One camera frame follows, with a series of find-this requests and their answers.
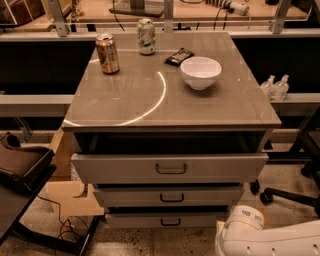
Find grey drawer cabinet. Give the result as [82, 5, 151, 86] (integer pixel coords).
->
[62, 32, 281, 214]

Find white green soda can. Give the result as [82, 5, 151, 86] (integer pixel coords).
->
[137, 18, 155, 55]

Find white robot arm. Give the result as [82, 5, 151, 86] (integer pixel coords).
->
[215, 205, 320, 256]

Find white bowl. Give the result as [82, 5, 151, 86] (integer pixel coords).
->
[180, 57, 222, 90]

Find white power strip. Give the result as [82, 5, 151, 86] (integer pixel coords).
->
[205, 0, 249, 16]

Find gold soda can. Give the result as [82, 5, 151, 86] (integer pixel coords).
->
[96, 33, 120, 74]

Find grey middle drawer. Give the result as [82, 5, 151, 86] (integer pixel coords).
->
[94, 186, 243, 208]

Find black monitor stand base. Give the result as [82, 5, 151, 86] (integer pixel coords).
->
[109, 0, 164, 17]

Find grey bottom drawer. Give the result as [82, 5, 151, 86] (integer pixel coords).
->
[105, 212, 228, 229]

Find clear sanitizer bottle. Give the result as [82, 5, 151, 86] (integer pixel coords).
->
[271, 75, 289, 100]
[260, 75, 275, 99]

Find black snack packet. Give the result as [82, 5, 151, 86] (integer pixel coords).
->
[165, 48, 194, 66]

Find clear sanitizer bottle right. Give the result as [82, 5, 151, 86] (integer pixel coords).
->
[271, 75, 289, 100]

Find grey top drawer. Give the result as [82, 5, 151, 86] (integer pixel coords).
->
[71, 153, 268, 184]

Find beige foam block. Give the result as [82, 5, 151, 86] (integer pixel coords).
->
[45, 181, 104, 220]

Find grey drawer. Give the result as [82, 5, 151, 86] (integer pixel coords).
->
[71, 153, 268, 184]
[94, 186, 243, 208]
[105, 212, 228, 229]

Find clear sanitizer bottle left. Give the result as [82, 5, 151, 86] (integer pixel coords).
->
[260, 75, 275, 99]

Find black floor cable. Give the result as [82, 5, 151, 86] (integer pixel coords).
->
[35, 194, 90, 256]

